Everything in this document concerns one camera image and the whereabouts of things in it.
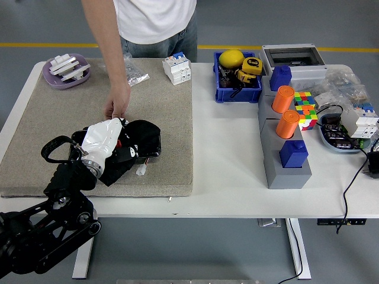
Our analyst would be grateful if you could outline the large white circuit breaker block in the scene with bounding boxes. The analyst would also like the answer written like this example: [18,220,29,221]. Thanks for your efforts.
[339,102,379,140]

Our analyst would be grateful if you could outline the person's right hand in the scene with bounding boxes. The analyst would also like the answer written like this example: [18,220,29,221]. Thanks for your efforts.
[103,82,131,120]

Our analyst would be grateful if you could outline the small black tool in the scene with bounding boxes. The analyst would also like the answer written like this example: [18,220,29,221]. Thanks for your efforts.
[229,82,246,99]

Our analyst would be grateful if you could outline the white table leg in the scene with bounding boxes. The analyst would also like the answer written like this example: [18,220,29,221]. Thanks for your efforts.
[72,217,98,279]
[285,218,311,280]

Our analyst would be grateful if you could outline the person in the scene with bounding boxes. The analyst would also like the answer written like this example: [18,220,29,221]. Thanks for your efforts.
[113,0,198,63]

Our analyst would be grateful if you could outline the black power cable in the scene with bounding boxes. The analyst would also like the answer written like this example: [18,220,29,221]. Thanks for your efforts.
[336,149,370,235]

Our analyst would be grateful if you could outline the light blue tray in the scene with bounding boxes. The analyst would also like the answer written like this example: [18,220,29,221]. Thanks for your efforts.
[317,112,372,155]

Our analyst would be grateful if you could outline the colourful puzzle cube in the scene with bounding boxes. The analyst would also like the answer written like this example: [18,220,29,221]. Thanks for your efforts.
[293,91,316,109]
[295,105,319,132]

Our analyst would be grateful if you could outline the black table control panel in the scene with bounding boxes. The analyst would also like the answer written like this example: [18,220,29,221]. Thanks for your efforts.
[316,218,367,226]

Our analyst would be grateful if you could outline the grey distribution box clear lid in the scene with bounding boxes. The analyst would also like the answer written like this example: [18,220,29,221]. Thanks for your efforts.
[258,44,329,91]

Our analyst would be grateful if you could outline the metal bracket under table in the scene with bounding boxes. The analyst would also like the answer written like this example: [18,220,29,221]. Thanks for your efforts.
[257,218,282,228]

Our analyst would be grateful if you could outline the black power adapter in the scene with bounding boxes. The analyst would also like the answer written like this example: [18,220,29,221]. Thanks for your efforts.
[366,147,379,180]

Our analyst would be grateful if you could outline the black electronic modules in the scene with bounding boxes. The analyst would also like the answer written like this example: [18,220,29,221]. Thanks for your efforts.
[323,115,360,149]

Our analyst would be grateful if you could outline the clear bag of small parts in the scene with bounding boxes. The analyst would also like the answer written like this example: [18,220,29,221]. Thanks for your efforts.
[321,70,369,105]

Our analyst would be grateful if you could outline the white plastic part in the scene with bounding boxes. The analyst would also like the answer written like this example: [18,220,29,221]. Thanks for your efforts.
[60,63,91,82]
[48,54,80,75]

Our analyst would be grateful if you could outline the grey peg block base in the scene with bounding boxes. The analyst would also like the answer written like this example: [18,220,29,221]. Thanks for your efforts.
[257,73,313,190]

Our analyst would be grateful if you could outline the purple plastic dish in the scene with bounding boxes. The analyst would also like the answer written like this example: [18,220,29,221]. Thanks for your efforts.
[42,53,91,89]

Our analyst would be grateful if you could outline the white circuit breaker blue switch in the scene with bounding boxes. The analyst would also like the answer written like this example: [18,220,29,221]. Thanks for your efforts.
[162,51,192,86]

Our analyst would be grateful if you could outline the white component in clear bag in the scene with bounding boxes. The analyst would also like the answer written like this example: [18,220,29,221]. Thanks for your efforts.
[313,91,336,109]

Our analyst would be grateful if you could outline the orange cylinder peg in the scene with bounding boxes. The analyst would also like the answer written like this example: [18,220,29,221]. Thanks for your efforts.
[271,85,296,114]
[275,109,300,140]

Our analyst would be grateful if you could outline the small yellow black tape measure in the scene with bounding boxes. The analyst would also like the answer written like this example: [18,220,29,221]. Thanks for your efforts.
[235,69,258,84]

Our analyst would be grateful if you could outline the black rag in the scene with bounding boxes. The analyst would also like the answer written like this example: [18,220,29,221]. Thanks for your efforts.
[100,119,162,187]

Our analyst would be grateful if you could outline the black handled screwdriver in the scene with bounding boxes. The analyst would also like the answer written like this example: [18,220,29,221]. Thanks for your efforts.
[217,64,229,87]

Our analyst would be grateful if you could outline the yellow ball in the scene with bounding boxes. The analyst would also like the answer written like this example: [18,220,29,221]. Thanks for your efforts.
[218,49,245,69]

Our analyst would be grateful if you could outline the clear bag of metal nuts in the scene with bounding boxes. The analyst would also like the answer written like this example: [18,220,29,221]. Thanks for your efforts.
[123,53,150,88]

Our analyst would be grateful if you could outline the black floor cable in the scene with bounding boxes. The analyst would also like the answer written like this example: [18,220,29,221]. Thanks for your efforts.
[278,218,303,284]

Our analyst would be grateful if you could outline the blue plastic bin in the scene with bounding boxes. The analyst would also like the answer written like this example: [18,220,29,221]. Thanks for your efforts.
[213,51,264,104]

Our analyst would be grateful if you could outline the blue square peg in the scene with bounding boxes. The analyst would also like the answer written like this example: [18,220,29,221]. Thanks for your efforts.
[279,140,309,169]
[269,65,293,92]

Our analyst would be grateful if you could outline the thin black wire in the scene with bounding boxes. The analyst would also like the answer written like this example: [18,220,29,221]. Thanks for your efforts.
[314,105,345,127]

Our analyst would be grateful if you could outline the grey-brown mat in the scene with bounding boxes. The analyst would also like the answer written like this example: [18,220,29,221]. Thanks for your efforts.
[0,57,194,198]

